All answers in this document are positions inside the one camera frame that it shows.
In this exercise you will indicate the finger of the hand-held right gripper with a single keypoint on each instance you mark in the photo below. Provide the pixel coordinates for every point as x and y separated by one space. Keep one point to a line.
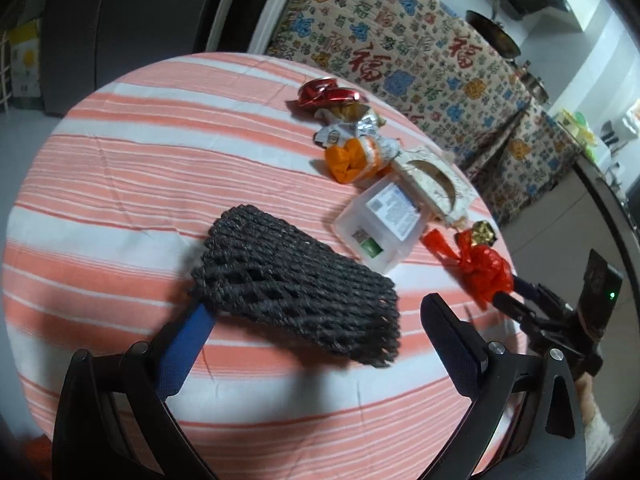
532 291
515 309

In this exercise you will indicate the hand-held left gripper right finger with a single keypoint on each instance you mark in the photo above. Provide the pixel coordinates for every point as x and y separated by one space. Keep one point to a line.
450 342

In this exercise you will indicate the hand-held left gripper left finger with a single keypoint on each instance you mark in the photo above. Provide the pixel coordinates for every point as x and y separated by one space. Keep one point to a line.
182 355

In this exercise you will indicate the red plastic wrapper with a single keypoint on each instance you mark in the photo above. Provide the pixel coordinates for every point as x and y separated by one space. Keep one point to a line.
480 265

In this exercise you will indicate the black foam net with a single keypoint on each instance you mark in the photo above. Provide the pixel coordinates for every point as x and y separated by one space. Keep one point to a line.
280 270

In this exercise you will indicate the person's right forearm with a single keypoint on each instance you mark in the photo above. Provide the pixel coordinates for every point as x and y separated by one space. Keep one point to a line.
597 430

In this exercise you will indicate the clear plastic container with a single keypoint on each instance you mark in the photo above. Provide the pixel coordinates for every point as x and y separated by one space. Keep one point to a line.
370 232

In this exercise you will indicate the cardboard tissue box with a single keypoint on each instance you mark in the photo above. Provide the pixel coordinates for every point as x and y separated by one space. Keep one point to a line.
425 170

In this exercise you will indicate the green and yellow plasticware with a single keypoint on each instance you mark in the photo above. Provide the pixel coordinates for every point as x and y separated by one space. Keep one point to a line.
577 127

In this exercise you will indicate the striped tablecloth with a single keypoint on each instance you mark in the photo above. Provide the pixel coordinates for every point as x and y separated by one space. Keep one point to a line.
125 185

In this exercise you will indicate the small metal pot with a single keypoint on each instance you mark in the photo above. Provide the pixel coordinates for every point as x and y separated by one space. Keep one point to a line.
535 87

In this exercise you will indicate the orange plastic wrapper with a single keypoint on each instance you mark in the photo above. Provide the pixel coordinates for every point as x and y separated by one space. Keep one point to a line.
347 160

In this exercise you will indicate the silver foil wrapper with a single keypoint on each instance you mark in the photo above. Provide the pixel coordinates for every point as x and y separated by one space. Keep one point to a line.
367 125

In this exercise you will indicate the black wok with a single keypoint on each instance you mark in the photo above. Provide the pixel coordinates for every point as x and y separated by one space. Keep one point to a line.
495 35

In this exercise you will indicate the red foil wrapper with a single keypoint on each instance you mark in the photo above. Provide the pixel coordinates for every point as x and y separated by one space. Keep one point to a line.
327 92

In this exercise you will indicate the printed blanket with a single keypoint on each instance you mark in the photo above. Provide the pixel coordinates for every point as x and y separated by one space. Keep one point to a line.
400 45

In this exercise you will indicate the dark grey cabinet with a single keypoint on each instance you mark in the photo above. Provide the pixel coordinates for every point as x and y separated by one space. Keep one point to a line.
125 20

